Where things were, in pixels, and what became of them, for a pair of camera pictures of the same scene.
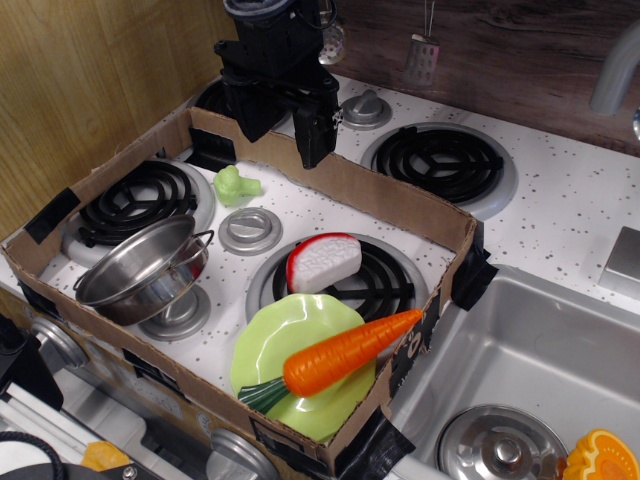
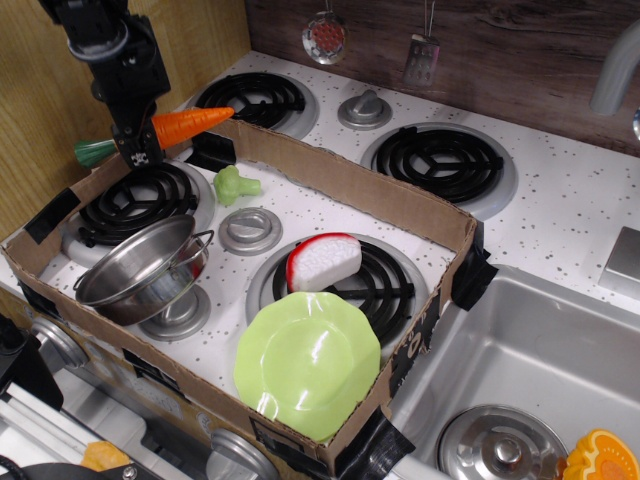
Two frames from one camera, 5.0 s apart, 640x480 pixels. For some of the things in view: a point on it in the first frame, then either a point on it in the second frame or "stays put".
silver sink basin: [523, 344] stays put
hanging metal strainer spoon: [333, 40] stays put
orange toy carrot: [317, 367] to [170, 127]
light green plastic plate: [286, 325] stays put
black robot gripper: [276, 65] to [127, 68]
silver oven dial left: [60, 348] stays put
